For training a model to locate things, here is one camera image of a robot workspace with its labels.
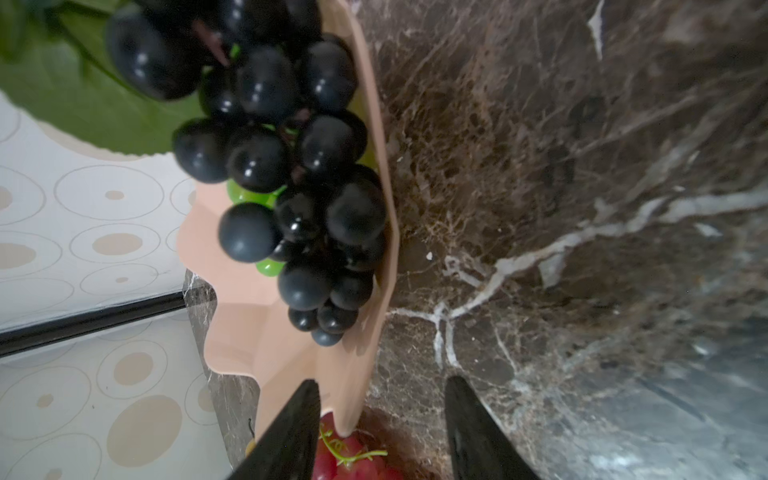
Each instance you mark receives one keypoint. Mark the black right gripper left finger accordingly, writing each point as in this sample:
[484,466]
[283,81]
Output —
[287,448]

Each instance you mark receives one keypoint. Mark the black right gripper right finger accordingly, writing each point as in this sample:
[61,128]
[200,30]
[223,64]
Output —
[478,448]

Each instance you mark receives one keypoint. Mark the red fake grape bunch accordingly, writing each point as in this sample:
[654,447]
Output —
[339,458]

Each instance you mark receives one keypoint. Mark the green fake grape bunch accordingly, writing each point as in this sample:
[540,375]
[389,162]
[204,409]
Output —
[366,164]

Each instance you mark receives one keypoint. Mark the black fake grape bunch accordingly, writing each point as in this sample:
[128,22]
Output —
[251,91]

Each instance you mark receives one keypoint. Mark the black vertical frame post left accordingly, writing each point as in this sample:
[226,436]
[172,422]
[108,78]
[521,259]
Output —
[37,336]

